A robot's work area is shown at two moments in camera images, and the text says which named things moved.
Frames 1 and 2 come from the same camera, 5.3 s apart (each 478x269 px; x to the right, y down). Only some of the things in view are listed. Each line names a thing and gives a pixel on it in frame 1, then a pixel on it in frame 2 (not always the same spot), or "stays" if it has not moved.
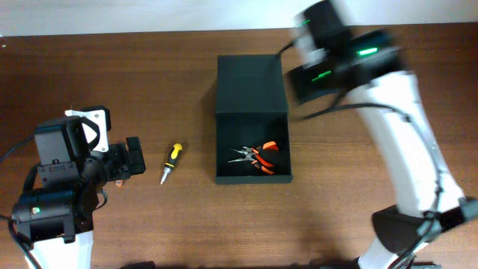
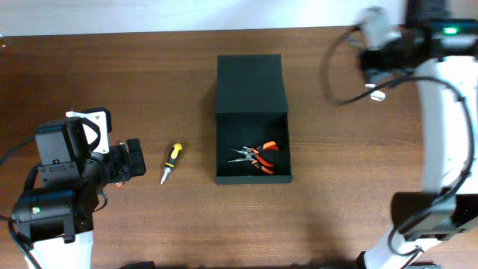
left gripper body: (134, 154) stays
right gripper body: (305, 84) to (377, 66)
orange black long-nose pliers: (252, 155) stays
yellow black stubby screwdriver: (174, 155) stays
